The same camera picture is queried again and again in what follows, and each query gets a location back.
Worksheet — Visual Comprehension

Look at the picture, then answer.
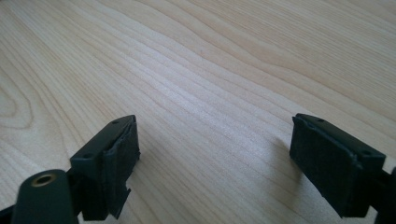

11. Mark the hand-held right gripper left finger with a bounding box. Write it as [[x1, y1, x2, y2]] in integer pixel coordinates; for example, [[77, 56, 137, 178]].
[[69, 114, 141, 221]]

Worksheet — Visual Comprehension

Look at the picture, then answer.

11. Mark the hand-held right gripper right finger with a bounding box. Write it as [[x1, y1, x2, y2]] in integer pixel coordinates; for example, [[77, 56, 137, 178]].
[[289, 113, 388, 218]]

